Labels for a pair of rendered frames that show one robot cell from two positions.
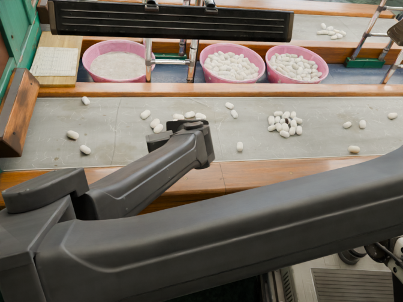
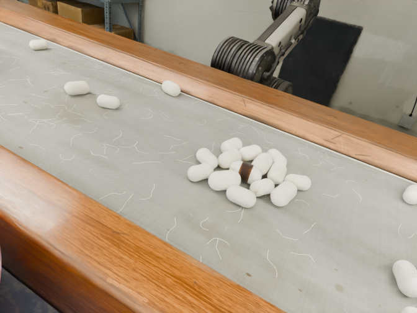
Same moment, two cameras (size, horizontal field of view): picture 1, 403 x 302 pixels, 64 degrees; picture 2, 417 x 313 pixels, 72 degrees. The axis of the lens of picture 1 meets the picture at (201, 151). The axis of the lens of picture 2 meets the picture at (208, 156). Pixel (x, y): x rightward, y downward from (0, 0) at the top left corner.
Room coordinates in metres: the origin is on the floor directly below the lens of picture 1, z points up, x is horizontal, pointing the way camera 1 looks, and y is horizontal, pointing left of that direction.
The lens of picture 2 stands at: (1.10, -0.13, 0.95)
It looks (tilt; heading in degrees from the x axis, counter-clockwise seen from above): 34 degrees down; 218
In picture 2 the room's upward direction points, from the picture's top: 12 degrees clockwise
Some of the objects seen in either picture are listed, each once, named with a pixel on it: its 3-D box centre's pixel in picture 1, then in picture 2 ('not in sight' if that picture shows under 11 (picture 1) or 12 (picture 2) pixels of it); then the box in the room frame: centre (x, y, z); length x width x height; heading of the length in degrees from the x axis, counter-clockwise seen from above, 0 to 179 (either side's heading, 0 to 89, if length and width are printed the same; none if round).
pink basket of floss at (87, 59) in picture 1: (120, 69); not in sight; (1.02, 0.37, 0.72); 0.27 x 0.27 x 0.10
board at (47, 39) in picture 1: (57, 57); not in sight; (0.95, 0.57, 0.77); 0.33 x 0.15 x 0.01; 17
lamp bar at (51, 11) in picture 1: (179, 19); not in sight; (0.80, 0.12, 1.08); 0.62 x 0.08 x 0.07; 107
